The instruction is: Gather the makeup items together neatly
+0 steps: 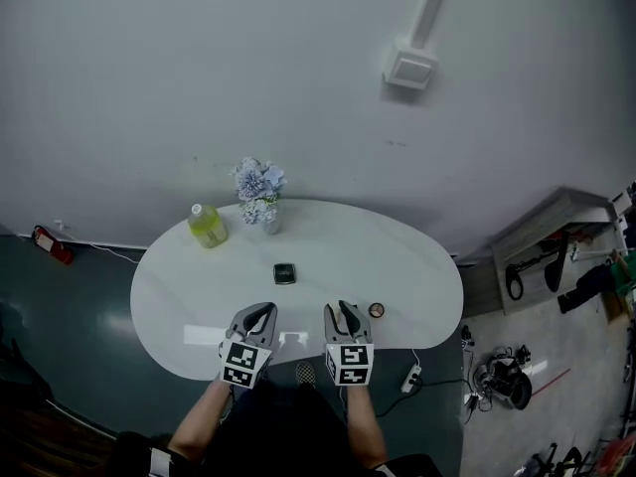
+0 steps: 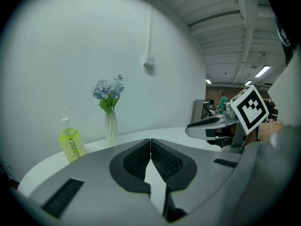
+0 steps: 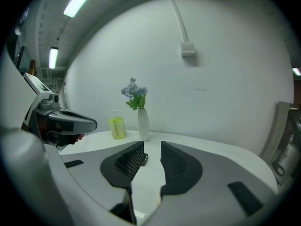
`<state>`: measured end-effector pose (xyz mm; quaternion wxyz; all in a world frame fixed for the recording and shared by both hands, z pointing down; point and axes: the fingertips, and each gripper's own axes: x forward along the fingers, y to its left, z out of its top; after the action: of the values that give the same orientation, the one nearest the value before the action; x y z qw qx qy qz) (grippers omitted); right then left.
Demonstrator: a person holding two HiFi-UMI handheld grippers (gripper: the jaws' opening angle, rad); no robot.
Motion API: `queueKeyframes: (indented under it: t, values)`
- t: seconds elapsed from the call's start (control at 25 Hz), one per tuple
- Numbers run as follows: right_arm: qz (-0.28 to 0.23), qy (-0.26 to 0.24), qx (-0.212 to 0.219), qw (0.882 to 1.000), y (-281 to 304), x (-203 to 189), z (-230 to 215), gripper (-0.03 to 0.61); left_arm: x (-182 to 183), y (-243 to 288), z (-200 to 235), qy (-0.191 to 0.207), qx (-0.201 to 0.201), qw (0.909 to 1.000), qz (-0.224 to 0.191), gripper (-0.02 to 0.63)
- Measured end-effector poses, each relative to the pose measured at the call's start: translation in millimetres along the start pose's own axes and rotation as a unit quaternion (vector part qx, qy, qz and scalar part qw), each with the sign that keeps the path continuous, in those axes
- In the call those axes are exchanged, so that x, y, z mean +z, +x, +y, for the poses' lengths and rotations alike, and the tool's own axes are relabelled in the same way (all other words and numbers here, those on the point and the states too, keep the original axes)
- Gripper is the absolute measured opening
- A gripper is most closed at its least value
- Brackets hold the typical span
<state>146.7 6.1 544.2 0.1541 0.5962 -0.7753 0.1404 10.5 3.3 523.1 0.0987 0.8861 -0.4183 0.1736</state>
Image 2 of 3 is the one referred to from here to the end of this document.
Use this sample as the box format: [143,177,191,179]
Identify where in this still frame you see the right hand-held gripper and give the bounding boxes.
[185,84,270,154]

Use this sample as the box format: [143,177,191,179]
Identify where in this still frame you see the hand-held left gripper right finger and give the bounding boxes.
[150,138,243,222]

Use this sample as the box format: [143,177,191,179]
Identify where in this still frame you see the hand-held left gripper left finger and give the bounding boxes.
[29,138,166,226]

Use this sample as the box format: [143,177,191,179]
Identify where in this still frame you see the person's right forearm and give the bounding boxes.
[258,121,284,142]

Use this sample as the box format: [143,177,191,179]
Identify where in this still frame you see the white kidney-shaped table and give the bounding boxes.
[17,127,224,197]

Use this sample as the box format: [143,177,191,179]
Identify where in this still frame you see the grey shelf cabinet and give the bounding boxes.
[192,99,211,123]

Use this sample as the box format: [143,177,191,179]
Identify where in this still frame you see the green drink bottle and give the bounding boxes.
[58,118,87,163]

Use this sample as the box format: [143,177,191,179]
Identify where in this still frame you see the white ribbed vase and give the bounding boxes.
[104,112,120,147]

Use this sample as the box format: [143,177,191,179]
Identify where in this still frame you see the blue artificial flowers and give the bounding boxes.
[92,73,125,114]

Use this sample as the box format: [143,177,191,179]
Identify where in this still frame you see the white wall switch box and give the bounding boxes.
[143,52,156,67]

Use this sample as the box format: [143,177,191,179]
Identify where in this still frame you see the white wall cable conduit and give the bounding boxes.
[147,8,153,55]

